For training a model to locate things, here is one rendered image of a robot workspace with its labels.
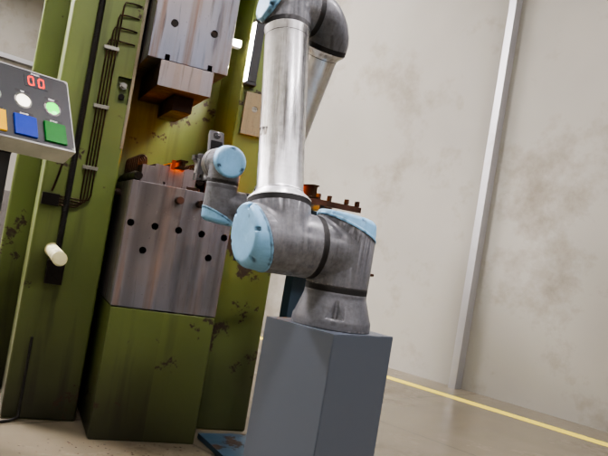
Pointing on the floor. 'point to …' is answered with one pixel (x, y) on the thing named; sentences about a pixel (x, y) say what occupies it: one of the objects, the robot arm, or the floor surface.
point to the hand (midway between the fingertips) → (200, 160)
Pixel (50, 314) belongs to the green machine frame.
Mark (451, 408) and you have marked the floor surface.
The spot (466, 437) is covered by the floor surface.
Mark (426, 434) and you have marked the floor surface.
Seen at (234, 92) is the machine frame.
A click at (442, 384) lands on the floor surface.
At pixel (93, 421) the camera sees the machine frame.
